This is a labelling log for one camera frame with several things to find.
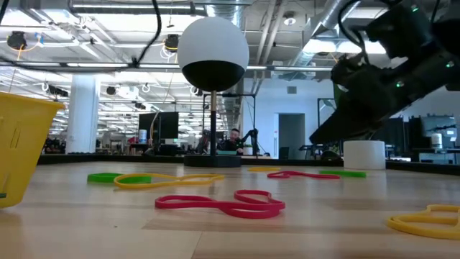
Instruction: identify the large red rubber band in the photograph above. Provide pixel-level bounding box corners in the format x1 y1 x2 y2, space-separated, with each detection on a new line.
155 189 287 219

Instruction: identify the ceiling cable reel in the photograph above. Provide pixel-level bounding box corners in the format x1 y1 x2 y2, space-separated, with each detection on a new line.
6 30 28 51
164 33 180 53

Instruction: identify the black metal stand frame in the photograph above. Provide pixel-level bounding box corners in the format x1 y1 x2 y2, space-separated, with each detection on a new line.
202 92 257 156

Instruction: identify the small yellow rubber band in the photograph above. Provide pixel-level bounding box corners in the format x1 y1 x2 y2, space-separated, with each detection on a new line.
247 166 282 173

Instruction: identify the long yellow rubber band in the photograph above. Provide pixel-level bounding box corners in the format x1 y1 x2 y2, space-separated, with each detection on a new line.
114 173 226 191

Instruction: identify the white globe lamp black base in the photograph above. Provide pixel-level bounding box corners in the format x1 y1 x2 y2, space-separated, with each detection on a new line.
177 16 250 168

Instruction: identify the black computer monitor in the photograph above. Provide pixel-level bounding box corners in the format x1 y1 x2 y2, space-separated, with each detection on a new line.
138 112 180 145

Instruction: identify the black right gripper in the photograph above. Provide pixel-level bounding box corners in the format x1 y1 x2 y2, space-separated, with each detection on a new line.
309 56 410 145

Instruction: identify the yellow plastic bin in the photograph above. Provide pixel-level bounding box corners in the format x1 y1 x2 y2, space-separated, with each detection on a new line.
0 91 67 209

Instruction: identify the green plant in white pot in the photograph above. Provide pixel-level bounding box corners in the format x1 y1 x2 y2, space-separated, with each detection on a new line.
343 139 387 171

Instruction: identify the grey desk monitor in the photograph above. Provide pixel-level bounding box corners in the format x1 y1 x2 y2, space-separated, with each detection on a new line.
420 114 459 140

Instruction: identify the person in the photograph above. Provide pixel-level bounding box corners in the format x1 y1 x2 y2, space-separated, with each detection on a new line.
219 127 249 154

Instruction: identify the silver ventilation duct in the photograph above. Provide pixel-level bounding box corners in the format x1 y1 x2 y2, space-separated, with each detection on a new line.
311 0 360 37

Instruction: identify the green rubber band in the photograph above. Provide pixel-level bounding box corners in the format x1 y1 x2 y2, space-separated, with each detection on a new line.
318 169 367 178
87 172 152 184

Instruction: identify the black aluminium table frame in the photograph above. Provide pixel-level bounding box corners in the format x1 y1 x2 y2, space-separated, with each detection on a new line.
37 153 460 177

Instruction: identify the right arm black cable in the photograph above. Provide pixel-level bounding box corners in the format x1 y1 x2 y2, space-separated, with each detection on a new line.
336 0 442 65

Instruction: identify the white pillar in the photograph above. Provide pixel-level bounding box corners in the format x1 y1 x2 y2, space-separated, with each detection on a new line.
65 71 101 155

